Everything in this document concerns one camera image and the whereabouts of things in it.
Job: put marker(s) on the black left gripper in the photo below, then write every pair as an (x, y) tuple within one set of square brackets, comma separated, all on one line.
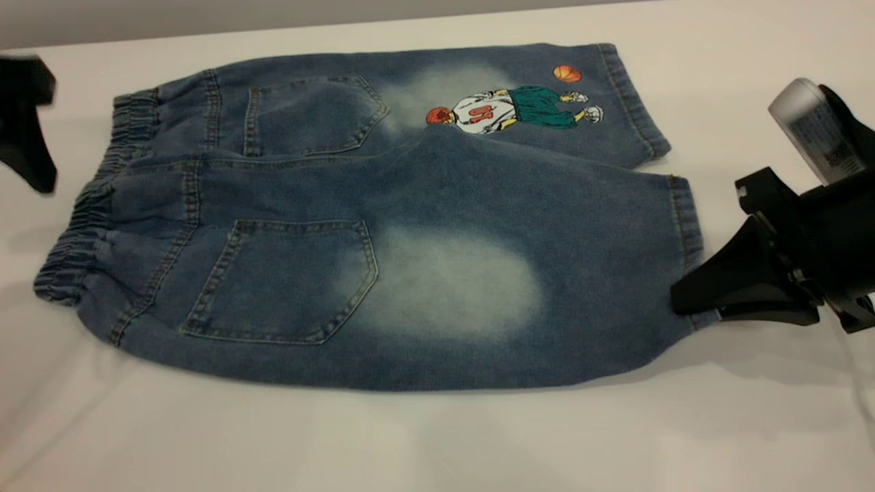
[(24, 80)]

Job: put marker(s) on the blue denim shorts cartoon print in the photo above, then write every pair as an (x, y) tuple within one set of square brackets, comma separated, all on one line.
[(437, 191)]

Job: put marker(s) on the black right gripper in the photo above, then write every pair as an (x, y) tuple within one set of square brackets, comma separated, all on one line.
[(844, 246)]

